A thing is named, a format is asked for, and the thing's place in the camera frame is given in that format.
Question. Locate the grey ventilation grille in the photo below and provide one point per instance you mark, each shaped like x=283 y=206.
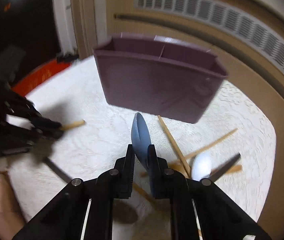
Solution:
x=228 y=19

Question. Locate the white plastic spoon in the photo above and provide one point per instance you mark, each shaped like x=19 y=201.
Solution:
x=201 y=167

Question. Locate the white lace tablecloth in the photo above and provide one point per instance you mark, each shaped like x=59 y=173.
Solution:
x=101 y=157

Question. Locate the red mat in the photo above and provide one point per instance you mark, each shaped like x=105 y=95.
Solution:
x=39 y=76

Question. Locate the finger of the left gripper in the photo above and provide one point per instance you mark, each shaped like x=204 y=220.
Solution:
x=36 y=133
x=45 y=122

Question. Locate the blue plastic spoon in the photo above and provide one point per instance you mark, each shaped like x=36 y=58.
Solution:
x=140 y=139

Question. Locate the purple plastic utensil holder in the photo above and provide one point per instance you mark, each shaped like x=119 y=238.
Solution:
x=155 y=75

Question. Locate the wooden spoon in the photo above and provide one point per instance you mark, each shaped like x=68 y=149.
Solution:
x=180 y=168

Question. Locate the person's hand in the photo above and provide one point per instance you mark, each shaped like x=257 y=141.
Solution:
x=11 y=217

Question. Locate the long wooden chopstick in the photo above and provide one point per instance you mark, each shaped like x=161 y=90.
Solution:
x=145 y=195

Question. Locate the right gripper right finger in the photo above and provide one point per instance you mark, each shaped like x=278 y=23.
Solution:
x=158 y=178

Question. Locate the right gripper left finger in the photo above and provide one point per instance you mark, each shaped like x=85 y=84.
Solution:
x=124 y=179

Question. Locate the black handled metal spoon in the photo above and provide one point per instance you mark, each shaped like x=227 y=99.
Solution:
x=223 y=169
x=59 y=172

